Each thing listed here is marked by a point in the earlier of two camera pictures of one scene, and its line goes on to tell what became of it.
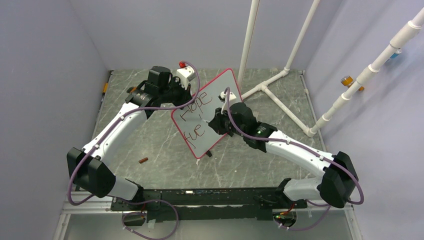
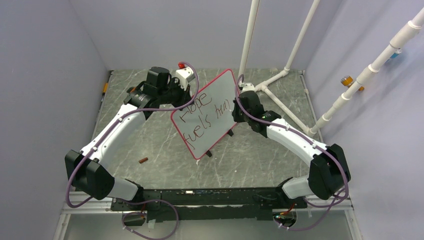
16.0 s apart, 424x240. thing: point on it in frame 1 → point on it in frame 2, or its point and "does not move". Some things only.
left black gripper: (186, 94) does not move
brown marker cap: (143, 160) does not move
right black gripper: (217, 122) → (236, 117)
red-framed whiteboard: (192, 120) does not move
